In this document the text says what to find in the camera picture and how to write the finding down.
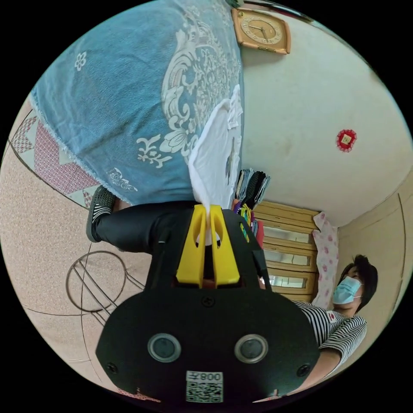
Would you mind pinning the red paper wall ornament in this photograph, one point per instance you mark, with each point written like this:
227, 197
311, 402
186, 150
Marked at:
347, 140

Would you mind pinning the wooden cupboard with glass panes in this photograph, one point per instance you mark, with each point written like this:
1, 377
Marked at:
287, 245

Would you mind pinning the person's left forearm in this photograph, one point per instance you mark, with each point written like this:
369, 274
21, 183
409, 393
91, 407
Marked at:
311, 372

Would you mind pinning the pile of clothes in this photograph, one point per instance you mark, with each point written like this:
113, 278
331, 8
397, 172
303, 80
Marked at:
253, 187

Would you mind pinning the square tan wall clock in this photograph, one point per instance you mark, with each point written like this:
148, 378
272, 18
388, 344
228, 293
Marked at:
261, 30

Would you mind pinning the white patterned short sleeve shirt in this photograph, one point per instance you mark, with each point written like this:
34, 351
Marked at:
211, 161

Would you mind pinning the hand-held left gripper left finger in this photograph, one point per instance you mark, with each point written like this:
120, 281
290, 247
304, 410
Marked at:
190, 255

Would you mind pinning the bed with blue floral quilt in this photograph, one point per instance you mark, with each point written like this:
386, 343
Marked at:
122, 96

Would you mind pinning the pink flowered curtain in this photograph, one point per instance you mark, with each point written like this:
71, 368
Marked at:
326, 258

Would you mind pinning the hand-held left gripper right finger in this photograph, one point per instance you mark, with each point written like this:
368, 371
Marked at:
226, 258

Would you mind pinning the person's body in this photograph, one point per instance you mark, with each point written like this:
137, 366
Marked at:
138, 226

